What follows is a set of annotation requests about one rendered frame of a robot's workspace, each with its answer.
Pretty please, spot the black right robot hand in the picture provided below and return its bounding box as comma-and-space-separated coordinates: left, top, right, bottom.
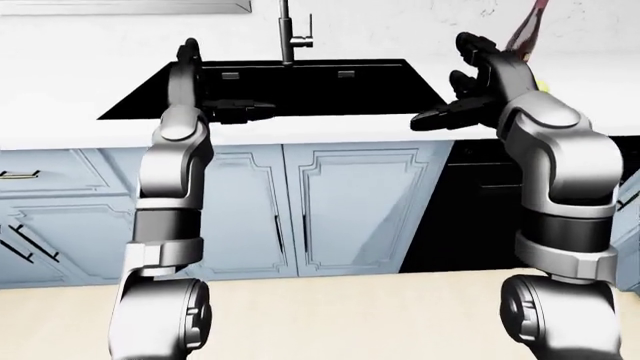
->
409, 31, 503, 133

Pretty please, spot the brass drawer handle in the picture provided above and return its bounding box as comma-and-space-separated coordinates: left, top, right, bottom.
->
0, 169, 42, 182

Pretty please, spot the grey metal sink faucet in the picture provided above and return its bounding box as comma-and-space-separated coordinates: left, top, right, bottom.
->
277, 0, 317, 67

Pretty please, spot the light blue cabinet with handle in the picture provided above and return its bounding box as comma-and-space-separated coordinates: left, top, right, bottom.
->
612, 170, 640, 296

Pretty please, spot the black bar cabinet handle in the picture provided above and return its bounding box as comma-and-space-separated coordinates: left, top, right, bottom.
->
0, 234, 35, 263
8, 220, 62, 264

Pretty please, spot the light blue corner cabinet door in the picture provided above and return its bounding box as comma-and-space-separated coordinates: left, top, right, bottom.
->
0, 193, 137, 291

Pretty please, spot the dark red wine bottle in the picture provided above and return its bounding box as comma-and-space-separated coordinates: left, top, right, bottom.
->
501, 0, 552, 62

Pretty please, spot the light blue cabinet drawer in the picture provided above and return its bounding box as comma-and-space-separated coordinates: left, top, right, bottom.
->
0, 147, 147, 197

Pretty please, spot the black dishwasher front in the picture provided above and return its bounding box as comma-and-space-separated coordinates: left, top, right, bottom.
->
398, 136, 626, 274

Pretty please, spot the black sink basin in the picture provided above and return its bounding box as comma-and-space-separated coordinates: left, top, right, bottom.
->
96, 57, 448, 122

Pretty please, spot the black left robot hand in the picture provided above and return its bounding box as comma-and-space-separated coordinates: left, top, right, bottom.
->
177, 36, 277, 126

